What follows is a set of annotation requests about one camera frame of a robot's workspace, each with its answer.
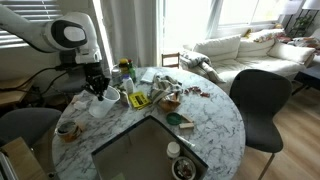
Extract folded grey blanket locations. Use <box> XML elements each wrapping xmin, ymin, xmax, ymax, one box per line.
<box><xmin>179</xmin><ymin>51</ymin><xmax>225</xmax><ymax>83</ymax></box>

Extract small wooden block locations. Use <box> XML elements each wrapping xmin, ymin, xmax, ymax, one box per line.
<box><xmin>179</xmin><ymin>123</ymin><xmax>194</xmax><ymax>129</ymax></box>

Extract small clear plastic container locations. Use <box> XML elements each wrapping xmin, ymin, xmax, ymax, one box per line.
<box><xmin>74</xmin><ymin>101</ymin><xmax>87</xmax><ymax>110</ymax></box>

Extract clear plastic cup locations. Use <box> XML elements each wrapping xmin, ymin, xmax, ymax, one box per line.
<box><xmin>89</xmin><ymin>86</ymin><xmax>120</xmax><ymax>118</ymax></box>

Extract yellow black packet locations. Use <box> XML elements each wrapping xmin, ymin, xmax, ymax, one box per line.
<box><xmin>129</xmin><ymin>91</ymin><xmax>151</xmax><ymax>109</ymax></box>

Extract dark grey chair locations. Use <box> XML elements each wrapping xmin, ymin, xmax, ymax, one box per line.
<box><xmin>229</xmin><ymin>69</ymin><xmax>292</xmax><ymax>180</ymax></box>

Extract red wrappers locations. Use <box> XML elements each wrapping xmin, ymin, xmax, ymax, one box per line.
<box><xmin>184</xmin><ymin>86</ymin><xmax>210</xmax><ymax>98</ymax></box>

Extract bowl in box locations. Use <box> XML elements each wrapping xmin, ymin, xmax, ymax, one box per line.
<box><xmin>171</xmin><ymin>156</ymin><xmax>196</xmax><ymax>180</ymax></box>

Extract grey chair by window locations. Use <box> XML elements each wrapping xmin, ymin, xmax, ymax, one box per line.
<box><xmin>53</xmin><ymin>64</ymin><xmax>86</xmax><ymax>94</ymax></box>

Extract white jar in box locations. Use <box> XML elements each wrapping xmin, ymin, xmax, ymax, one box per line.
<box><xmin>167</xmin><ymin>141</ymin><xmax>180</xmax><ymax>159</ymax></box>

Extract green glass bottle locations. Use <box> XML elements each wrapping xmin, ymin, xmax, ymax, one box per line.
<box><xmin>128</xmin><ymin>59</ymin><xmax>136</xmax><ymax>83</ymax></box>

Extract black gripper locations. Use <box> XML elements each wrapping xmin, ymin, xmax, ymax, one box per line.
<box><xmin>83</xmin><ymin>62</ymin><xmax>110</xmax><ymax>101</ymax></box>

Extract grey chair front left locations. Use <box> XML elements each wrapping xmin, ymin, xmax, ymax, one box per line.
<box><xmin>0</xmin><ymin>107</ymin><xmax>62</xmax><ymax>147</ymax></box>

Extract small wooden chair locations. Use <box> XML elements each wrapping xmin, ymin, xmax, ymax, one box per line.
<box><xmin>161</xmin><ymin>52</ymin><xmax>180</xmax><ymax>68</ymax></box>

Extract striped crumpled cloth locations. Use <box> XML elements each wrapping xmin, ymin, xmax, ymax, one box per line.
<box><xmin>150</xmin><ymin>75</ymin><xmax>183</xmax><ymax>103</ymax></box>

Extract white bottle blue cap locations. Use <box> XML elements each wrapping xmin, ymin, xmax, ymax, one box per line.
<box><xmin>123</xmin><ymin>74</ymin><xmax>134</xmax><ymax>95</ymax></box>

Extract white sofa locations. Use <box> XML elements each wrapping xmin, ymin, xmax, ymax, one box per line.
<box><xmin>180</xmin><ymin>35</ymin><xmax>315</xmax><ymax>93</ymax></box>

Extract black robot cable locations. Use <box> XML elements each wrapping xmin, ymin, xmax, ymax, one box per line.
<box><xmin>0</xmin><ymin>64</ymin><xmax>84</xmax><ymax>98</ymax></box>

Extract white paper sheet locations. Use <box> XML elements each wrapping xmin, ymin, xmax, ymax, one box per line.
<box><xmin>141</xmin><ymin>68</ymin><xmax>162</xmax><ymax>83</ymax></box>

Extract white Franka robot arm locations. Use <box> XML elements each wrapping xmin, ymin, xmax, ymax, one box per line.
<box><xmin>0</xmin><ymin>5</ymin><xmax>110</xmax><ymax>101</ymax></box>

